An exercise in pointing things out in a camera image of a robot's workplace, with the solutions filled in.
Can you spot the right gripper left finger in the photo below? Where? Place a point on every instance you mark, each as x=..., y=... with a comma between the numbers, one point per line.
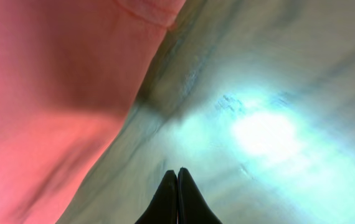
x=163, y=208

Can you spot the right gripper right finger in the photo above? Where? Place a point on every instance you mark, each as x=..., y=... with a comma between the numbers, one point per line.
x=192, y=208

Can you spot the red t-shirt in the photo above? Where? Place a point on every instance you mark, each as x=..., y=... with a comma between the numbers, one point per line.
x=70, y=71

